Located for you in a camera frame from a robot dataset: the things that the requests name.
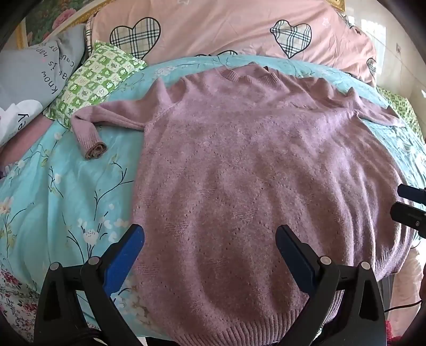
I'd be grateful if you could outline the thin black cable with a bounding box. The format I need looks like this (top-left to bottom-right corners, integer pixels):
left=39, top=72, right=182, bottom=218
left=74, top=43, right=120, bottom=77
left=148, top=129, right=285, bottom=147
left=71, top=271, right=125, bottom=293
left=384, top=298, right=421, bottom=313

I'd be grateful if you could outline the pale pink fluffy cloth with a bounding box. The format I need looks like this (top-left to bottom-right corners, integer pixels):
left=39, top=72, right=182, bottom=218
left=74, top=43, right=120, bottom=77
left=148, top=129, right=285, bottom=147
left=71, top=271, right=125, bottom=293
left=388, top=246, right=426, bottom=346

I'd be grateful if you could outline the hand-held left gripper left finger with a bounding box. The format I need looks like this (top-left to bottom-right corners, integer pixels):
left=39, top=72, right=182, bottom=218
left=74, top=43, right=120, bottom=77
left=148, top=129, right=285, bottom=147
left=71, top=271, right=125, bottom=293
left=33, top=224, right=145, bottom=346

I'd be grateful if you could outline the pink knit sweater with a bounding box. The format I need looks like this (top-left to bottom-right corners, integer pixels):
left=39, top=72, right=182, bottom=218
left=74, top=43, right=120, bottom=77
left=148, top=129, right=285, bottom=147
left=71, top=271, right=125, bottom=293
left=71, top=63, right=416, bottom=346

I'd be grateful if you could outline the grey pillow with lettering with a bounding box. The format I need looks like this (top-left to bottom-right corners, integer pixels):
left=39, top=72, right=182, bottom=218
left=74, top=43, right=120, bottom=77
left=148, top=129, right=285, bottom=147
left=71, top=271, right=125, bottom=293
left=0, top=23, right=88, bottom=147

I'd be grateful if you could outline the small-flowered cloth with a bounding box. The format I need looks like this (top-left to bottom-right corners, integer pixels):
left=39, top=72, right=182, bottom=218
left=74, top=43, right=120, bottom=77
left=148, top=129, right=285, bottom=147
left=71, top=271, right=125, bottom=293
left=0, top=263, right=97, bottom=346

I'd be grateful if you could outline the green checkered pillow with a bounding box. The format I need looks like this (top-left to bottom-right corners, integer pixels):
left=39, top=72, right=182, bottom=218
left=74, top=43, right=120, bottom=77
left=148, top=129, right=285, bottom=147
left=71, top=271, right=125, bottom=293
left=43, top=40, right=147, bottom=130
left=378, top=86, right=425, bottom=140

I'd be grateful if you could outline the pink quilt with plaid hearts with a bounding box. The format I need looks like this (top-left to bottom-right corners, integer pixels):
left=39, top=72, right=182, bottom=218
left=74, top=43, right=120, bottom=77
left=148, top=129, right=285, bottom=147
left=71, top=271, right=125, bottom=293
left=85, top=0, right=378, bottom=88

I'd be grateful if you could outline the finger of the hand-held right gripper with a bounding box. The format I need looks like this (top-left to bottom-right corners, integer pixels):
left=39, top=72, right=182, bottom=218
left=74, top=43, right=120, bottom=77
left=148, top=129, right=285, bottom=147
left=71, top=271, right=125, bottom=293
left=390, top=200, right=426, bottom=239
left=397, top=184, right=426, bottom=202

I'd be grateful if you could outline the plain pink cloth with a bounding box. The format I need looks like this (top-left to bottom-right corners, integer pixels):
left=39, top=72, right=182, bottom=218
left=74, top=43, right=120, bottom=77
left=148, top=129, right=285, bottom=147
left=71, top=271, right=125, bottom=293
left=0, top=116, right=50, bottom=167

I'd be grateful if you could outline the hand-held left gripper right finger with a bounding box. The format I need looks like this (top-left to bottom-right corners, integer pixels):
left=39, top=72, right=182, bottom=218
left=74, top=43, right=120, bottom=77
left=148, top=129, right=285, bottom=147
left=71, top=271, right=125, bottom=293
left=276, top=224, right=388, bottom=346

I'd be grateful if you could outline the teal floral bedsheet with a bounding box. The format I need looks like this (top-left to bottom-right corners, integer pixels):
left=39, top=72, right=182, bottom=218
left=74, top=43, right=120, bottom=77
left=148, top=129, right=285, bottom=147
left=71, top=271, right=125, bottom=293
left=0, top=55, right=426, bottom=346

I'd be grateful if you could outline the gold framed wall picture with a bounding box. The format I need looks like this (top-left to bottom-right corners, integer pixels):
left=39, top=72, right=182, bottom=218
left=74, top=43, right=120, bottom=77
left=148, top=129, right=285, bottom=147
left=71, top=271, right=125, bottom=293
left=15, top=0, right=100, bottom=50

